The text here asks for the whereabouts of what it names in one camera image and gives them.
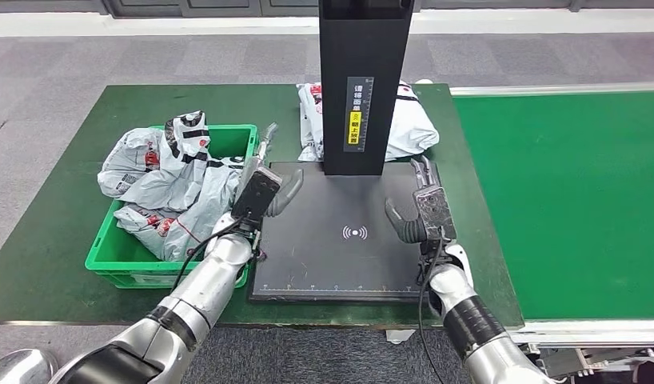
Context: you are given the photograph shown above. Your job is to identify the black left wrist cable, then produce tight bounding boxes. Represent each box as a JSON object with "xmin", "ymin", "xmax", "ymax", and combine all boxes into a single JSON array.
[{"xmin": 170, "ymin": 217, "xmax": 246, "ymax": 290}]

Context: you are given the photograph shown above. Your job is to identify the white table foot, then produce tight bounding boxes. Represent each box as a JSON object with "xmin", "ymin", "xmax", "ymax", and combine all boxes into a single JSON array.
[{"xmin": 385, "ymin": 329, "xmax": 416, "ymax": 346}]

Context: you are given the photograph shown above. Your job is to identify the white parcel bag black stripes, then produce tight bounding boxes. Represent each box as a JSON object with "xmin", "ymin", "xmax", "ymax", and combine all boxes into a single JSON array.
[{"xmin": 384, "ymin": 80, "xmax": 441, "ymax": 162}]

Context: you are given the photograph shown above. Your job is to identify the white printed parcel bag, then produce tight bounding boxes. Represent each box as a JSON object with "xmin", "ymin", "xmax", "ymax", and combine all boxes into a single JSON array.
[
  {"xmin": 162, "ymin": 156, "xmax": 245, "ymax": 262},
  {"xmin": 114, "ymin": 203, "xmax": 201, "ymax": 263},
  {"xmin": 97, "ymin": 110, "xmax": 212, "ymax": 213}
]

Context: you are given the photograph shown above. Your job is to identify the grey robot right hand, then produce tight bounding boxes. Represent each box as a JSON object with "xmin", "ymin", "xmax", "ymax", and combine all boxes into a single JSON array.
[{"xmin": 384, "ymin": 154, "xmax": 441, "ymax": 245}]

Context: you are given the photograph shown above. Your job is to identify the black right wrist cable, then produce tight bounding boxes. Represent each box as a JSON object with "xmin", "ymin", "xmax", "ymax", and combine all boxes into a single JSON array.
[{"xmin": 417, "ymin": 241, "xmax": 450, "ymax": 384}]

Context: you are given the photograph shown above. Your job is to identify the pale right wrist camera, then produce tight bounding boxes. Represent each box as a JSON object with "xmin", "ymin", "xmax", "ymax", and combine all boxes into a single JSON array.
[{"xmin": 413, "ymin": 184, "xmax": 458, "ymax": 242}]

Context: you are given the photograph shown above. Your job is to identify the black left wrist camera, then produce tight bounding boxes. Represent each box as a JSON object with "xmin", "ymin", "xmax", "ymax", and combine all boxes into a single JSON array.
[{"xmin": 230, "ymin": 166, "xmax": 284, "ymax": 225}]

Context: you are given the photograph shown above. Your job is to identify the grey ruler label yellow sticker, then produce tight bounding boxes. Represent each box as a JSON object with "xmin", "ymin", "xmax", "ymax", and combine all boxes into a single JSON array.
[{"xmin": 343, "ymin": 76, "xmax": 375, "ymax": 154}]

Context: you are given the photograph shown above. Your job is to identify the small crumpled white parcel bag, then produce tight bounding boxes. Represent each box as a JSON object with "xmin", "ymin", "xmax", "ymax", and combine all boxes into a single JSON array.
[{"xmin": 297, "ymin": 142, "xmax": 325, "ymax": 162}]

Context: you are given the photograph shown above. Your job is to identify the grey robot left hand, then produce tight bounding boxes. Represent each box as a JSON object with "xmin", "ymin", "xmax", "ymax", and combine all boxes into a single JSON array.
[{"xmin": 233, "ymin": 122, "xmax": 305, "ymax": 218}]

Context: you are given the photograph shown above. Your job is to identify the white parcel bag red print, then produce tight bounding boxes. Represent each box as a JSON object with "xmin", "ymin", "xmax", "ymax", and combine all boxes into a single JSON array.
[{"xmin": 297, "ymin": 82, "xmax": 325, "ymax": 150}]

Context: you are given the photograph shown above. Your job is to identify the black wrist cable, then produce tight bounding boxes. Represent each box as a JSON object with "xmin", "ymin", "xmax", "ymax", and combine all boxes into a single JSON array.
[
  {"xmin": 417, "ymin": 241, "xmax": 450, "ymax": 384},
  {"xmin": 170, "ymin": 217, "xmax": 246, "ymax": 290}
]

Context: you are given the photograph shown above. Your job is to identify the green plastic crate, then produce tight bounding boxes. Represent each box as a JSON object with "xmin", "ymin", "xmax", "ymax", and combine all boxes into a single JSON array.
[{"xmin": 85, "ymin": 124, "xmax": 261, "ymax": 290}]

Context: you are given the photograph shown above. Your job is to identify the shiny silver dome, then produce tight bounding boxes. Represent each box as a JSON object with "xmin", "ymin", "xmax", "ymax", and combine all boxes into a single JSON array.
[{"xmin": 0, "ymin": 348, "xmax": 59, "ymax": 384}]

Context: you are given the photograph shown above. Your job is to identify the black inbound scanner machine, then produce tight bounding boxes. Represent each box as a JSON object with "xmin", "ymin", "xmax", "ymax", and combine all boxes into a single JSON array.
[{"xmin": 248, "ymin": 0, "xmax": 445, "ymax": 303}]

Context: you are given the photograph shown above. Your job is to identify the green conveyor belt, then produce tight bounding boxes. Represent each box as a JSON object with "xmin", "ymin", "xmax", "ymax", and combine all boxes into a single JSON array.
[{"xmin": 449, "ymin": 82, "xmax": 654, "ymax": 384}]

